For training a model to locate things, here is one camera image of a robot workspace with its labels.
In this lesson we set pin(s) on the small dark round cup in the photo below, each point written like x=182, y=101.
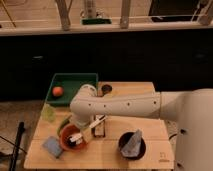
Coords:
x=106, y=89

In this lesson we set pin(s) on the orange ball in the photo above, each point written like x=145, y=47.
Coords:
x=57, y=91

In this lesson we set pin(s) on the blue sponge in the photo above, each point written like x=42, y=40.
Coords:
x=52, y=145

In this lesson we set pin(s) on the black bowl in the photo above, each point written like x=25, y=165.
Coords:
x=143, y=149

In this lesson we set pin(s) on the red bowl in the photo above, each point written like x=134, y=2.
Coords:
x=65, y=133

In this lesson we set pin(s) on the light green cup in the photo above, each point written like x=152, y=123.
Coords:
x=48, y=113

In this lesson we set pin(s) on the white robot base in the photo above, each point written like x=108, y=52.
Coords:
x=194, y=145

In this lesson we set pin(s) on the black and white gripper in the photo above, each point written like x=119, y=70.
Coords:
x=99, y=130

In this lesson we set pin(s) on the green vegetable toy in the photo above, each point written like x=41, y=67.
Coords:
x=63, y=124

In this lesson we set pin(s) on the green plastic tray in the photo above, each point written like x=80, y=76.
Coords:
x=71, y=83

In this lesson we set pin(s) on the grey cloth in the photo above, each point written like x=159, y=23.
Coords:
x=131, y=143

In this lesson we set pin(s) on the white handled brush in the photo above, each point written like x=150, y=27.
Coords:
x=85, y=134

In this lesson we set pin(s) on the black pole stand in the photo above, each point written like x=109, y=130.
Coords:
x=20, y=131

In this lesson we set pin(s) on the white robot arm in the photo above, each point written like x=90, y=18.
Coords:
x=153, y=105

